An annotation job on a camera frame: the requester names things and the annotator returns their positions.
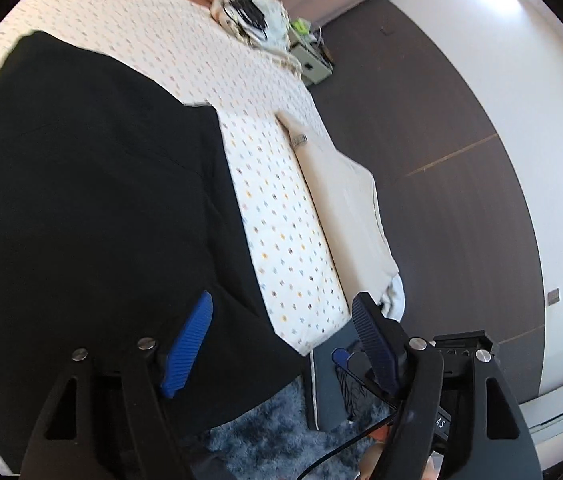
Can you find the white patterned cloth under cables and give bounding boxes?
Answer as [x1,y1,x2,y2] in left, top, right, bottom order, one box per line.
[210,0,302,77]

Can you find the white dotted bed sheet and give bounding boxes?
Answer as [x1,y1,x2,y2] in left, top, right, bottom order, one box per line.
[0,0,347,474]

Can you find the white bedside table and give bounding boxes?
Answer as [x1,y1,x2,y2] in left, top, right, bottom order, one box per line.
[288,18,333,87]

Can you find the person's right hand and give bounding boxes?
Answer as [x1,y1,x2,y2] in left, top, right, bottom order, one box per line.
[358,424,443,480]

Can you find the tangled black cables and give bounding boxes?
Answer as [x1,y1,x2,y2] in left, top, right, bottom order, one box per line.
[223,0,269,42]

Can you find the grey-blue shaggy rug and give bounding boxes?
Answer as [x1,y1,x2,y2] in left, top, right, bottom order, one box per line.
[182,379,390,479]

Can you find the black shirt with yellow stripes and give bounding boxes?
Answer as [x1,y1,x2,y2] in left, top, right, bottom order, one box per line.
[0,32,303,467]

